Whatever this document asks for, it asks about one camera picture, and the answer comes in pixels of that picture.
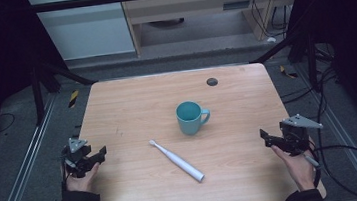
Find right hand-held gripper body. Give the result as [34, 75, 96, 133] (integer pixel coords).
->
[278, 111, 327, 158]

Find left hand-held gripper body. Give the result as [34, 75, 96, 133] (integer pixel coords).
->
[59, 135, 96, 181]

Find black metal stand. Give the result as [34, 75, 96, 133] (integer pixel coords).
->
[245, 22, 324, 101]
[26, 52, 103, 128]

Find thin black floor cable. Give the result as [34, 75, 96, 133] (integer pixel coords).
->
[0, 112, 18, 136]

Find black floor cables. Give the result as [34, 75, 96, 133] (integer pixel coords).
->
[275, 41, 345, 106]

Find black hanging cables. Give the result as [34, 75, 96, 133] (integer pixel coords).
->
[248, 0, 295, 40]

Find round grey table grommet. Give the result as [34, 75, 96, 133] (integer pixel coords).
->
[205, 76, 219, 88]

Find white electric toothbrush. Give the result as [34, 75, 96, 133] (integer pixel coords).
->
[147, 133, 206, 189]

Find person's left hand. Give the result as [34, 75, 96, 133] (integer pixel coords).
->
[63, 161, 104, 196]

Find white cabinet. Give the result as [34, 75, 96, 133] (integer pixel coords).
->
[26, 0, 137, 65]

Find aluminium floor rail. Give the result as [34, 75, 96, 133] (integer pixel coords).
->
[0, 92, 68, 201]
[294, 57, 357, 201]

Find person's right hand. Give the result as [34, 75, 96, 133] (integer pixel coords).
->
[270, 138, 322, 195]

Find teal ceramic cup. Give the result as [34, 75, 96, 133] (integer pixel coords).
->
[175, 98, 214, 138]

